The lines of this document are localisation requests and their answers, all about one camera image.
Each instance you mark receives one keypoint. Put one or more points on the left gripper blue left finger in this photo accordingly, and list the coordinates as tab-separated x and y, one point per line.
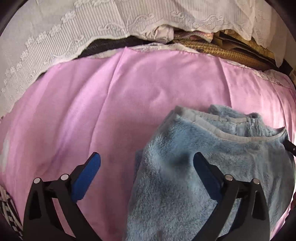
83	175

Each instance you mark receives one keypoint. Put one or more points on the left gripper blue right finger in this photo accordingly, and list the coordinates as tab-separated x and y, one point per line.
210	175

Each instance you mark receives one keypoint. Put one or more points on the blue fleece zip jacket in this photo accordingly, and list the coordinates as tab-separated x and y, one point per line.
169	200

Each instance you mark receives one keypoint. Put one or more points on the pink bed sheet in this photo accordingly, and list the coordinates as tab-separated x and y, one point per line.
113	106

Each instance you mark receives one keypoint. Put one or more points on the white lace cover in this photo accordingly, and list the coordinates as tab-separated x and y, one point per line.
44	33

